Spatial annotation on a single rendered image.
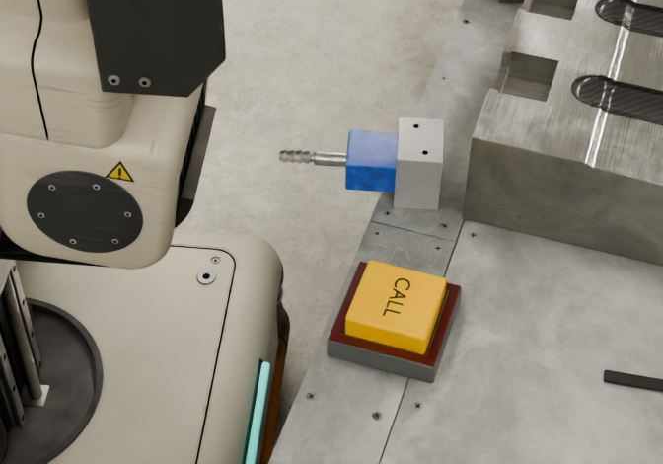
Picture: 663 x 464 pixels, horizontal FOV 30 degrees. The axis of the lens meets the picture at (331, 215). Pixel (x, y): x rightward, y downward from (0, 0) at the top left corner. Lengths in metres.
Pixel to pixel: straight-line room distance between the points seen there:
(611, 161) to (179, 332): 0.79
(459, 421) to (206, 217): 1.28
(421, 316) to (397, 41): 1.60
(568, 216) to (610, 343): 0.11
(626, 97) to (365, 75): 1.40
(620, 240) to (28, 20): 0.50
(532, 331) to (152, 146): 0.36
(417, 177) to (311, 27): 1.53
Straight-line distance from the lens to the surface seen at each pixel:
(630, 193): 0.95
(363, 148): 0.99
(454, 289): 0.92
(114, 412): 1.53
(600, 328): 0.94
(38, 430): 1.54
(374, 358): 0.89
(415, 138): 0.98
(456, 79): 1.13
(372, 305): 0.89
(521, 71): 1.03
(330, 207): 2.11
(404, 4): 2.55
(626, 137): 0.96
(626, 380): 0.91
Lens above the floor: 1.52
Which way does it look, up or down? 46 degrees down
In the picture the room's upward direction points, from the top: 1 degrees clockwise
